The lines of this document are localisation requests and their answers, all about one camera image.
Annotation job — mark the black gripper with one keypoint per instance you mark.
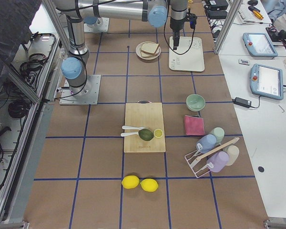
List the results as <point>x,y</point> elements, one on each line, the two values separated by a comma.
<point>175,26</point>

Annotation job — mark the bread slice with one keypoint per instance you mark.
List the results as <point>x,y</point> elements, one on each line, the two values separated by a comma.
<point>147,55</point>
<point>149,47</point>

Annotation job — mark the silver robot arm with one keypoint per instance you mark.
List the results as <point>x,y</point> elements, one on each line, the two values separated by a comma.
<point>153,11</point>

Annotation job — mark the white bear tray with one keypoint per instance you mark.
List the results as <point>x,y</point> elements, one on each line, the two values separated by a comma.
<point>188,56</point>

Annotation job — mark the green ceramic bowl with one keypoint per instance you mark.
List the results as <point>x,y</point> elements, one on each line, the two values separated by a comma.
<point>195,102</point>

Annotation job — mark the white keyboard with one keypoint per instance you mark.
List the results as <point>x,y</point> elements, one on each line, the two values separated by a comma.
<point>245,14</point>

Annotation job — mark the far teach pendant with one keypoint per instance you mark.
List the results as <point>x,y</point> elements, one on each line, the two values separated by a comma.
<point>259,45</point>

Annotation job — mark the teach pendant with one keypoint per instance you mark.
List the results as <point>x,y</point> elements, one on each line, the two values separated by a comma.
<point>259,45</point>
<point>266,81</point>

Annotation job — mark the pink cloth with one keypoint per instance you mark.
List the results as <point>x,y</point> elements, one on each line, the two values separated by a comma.
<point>194,125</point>

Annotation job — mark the black power adapter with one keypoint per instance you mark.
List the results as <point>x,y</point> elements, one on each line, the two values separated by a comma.
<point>242,102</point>

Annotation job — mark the half lemon slice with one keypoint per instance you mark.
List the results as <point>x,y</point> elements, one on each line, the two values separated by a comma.
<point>158,133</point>

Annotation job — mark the near teach pendant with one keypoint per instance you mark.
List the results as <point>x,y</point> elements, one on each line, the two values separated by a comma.
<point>266,81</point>

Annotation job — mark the green avocado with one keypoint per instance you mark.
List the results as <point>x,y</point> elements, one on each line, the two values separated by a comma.
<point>146,134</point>

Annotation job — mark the white plastic spoon upper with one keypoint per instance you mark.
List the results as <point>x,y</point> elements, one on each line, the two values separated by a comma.
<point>126,127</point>

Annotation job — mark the white plastic spoon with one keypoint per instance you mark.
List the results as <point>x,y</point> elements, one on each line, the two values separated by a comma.
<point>126,127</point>
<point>129,134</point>

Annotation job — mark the green cup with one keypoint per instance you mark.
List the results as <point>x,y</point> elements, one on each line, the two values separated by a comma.
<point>219,133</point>

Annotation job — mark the blue cup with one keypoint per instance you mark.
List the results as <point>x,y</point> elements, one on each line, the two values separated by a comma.
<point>206,143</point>

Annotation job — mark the white plastic spoon lower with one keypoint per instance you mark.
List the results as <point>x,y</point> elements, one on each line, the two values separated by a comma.
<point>129,134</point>

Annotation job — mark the beige cup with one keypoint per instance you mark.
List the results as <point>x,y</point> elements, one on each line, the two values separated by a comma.
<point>233,153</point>

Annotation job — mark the purple cup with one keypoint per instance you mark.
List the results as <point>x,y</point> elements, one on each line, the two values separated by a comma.
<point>218,161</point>

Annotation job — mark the yellow lemon right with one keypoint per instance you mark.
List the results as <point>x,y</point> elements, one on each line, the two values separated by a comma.
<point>149,185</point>

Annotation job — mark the yellow lemon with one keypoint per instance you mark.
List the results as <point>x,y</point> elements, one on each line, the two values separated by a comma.
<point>130,182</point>
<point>149,185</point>

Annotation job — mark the yellow lemon left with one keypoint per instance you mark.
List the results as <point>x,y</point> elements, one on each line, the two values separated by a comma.
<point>130,182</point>

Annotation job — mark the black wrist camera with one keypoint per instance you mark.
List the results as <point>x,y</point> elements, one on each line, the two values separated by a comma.
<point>193,20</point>

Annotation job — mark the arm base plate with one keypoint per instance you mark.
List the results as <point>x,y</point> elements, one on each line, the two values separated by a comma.
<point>89,94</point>
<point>96,25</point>

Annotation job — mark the white wire cup rack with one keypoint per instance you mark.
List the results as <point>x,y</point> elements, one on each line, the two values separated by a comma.
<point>198,161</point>

